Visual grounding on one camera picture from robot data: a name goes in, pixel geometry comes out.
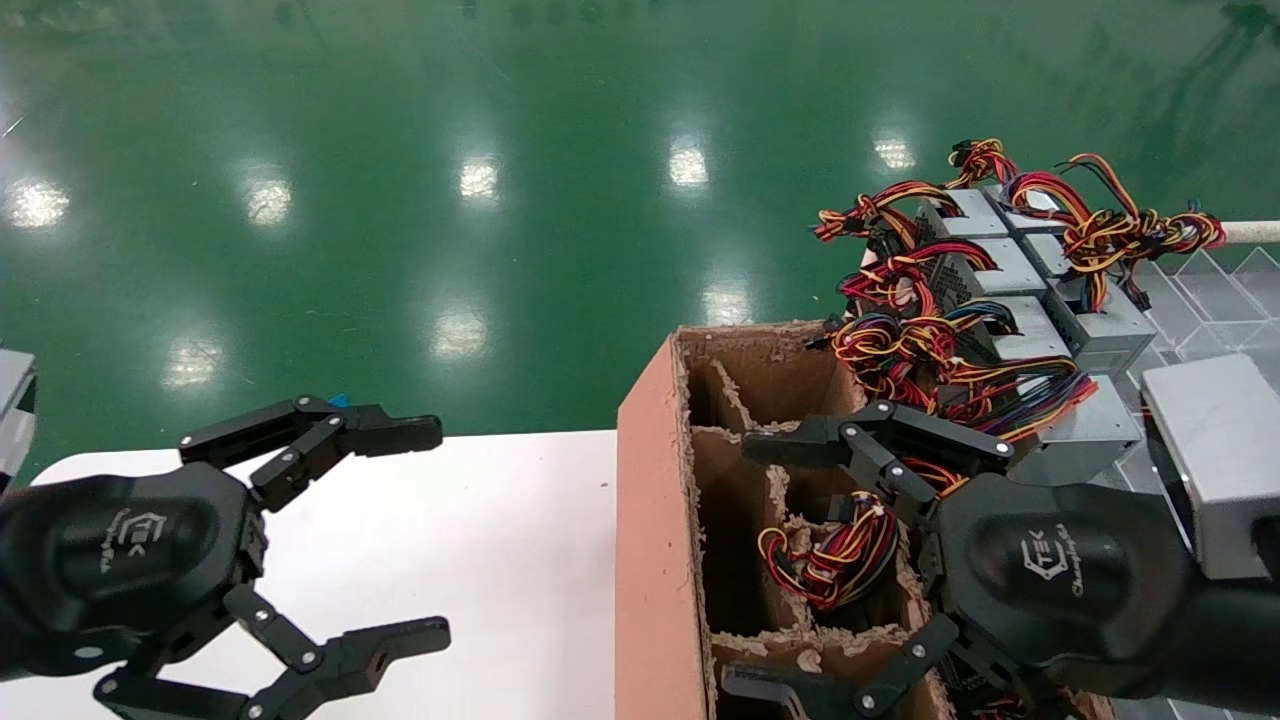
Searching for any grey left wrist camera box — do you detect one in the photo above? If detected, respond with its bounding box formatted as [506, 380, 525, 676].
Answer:
[0, 348, 39, 476]

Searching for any clear acrylic divider rack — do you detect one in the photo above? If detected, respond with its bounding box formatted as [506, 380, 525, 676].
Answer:
[1115, 245, 1280, 720]

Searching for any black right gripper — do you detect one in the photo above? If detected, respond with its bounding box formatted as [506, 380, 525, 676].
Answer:
[720, 400, 1196, 720]

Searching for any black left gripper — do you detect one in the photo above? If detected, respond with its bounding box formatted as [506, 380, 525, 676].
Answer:
[0, 462, 452, 720]

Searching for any brown cardboard box with dividers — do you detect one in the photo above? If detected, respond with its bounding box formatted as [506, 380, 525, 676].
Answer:
[615, 320, 1116, 720]

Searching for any grey held power supply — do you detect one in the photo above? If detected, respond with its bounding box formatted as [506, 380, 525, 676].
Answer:
[1140, 352, 1280, 581]

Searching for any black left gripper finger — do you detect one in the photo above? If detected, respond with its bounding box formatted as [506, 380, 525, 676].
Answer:
[180, 395, 444, 513]

